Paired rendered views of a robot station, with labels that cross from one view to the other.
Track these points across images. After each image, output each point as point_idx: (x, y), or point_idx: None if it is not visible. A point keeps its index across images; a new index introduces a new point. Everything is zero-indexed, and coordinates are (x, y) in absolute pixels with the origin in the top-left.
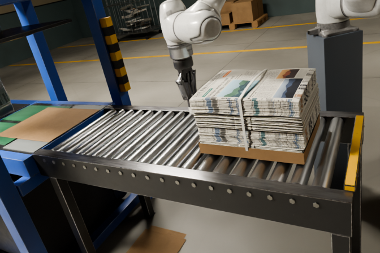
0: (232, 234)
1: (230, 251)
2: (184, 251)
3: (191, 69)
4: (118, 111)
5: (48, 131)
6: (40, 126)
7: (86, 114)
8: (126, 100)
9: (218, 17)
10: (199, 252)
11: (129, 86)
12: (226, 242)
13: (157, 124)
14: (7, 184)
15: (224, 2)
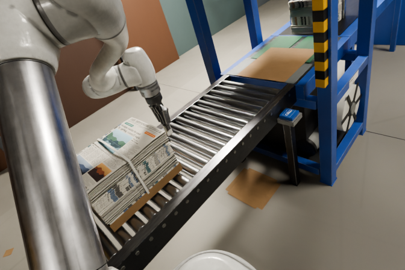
0: (250, 246)
1: (231, 241)
2: (243, 207)
3: (158, 107)
4: (269, 94)
5: (257, 68)
6: (270, 61)
7: (278, 77)
8: (324, 94)
9: (84, 87)
10: (239, 217)
11: (322, 84)
12: (241, 239)
13: (218, 123)
14: (213, 78)
15: (94, 82)
